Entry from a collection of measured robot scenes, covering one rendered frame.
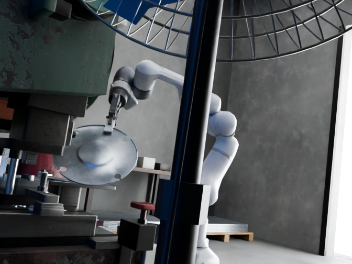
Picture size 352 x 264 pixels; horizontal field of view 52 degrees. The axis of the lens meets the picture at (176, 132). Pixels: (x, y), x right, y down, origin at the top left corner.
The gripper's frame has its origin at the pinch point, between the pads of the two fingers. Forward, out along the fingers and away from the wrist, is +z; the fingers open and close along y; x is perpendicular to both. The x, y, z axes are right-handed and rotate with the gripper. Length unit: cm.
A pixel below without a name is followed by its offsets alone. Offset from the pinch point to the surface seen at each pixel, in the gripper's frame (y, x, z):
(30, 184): 5.0, -16.6, 35.0
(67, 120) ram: 15.3, -10.5, 16.3
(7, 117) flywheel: -5.4, -40.2, -2.9
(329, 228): -303, 276, -195
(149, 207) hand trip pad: 10.8, 18.9, 41.6
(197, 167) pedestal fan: 66, 22, 76
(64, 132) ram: 12.7, -10.6, 19.4
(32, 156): 6.9, -19.0, 25.9
